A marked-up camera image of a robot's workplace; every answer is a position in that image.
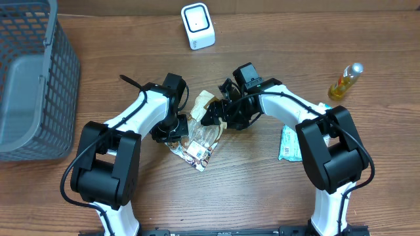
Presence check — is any beige brown snack packet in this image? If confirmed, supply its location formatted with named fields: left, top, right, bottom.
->
left=165, top=90, right=227, bottom=172

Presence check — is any teal snack packet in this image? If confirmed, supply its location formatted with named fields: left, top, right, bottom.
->
left=278, top=125, right=302, bottom=162

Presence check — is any silver capped amber bottle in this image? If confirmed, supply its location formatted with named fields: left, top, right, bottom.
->
left=328, top=63, right=364, bottom=100

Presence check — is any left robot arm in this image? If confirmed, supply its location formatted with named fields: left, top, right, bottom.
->
left=60, top=73, right=189, bottom=235

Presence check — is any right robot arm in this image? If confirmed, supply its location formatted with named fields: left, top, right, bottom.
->
left=200, top=63, right=375, bottom=235

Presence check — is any white barcode scanner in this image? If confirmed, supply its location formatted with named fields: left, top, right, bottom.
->
left=180, top=3, right=215, bottom=50

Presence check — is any grey plastic shopping basket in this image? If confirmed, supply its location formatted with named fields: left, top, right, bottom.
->
left=1, top=0, right=81, bottom=161

